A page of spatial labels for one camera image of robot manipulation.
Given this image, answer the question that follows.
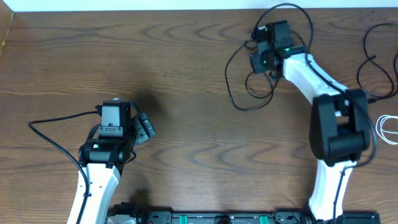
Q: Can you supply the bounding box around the white USB cable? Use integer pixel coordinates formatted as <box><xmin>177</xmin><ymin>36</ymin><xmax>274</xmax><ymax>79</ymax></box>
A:
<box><xmin>375</xmin><ymin>114</ymin><xmax>398</xmax><ymax>146</ymax></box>

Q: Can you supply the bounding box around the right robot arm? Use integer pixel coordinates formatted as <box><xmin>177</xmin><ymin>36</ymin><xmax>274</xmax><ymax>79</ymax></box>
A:
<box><xmin>250</xmin><ymin>21</ymin><xmax>370</xmax><ymax>223</ymax></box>

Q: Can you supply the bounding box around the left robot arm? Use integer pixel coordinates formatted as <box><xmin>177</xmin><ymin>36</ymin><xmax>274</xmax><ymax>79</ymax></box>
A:
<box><xmin>67</xmin><ymin>98</ymin><xmax>155</xmax><ymax>223</ymax></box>

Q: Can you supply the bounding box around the right camera cable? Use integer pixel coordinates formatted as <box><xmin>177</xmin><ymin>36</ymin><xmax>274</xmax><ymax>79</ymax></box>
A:
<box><xmin>250</xmin><ymin>2</ymin><xmax>379</xmax><ymax>224</ymax></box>

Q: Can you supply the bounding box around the camera cable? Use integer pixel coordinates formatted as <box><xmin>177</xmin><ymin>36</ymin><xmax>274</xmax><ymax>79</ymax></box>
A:
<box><xmin>27</xmin><ymin>111</ymin><xmax>100</xmax><ymax>224</ymax></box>
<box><xmin>250</xmin><ymin>2</ymin><xmax>379</xmax><ymax>224</ymax></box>

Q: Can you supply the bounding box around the left camera cable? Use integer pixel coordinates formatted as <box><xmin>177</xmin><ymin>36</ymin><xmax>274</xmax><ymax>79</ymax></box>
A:
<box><xmin>27</xmin><ymin>111</ymin><xmax>100</xmax><ymax>224</ymax></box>

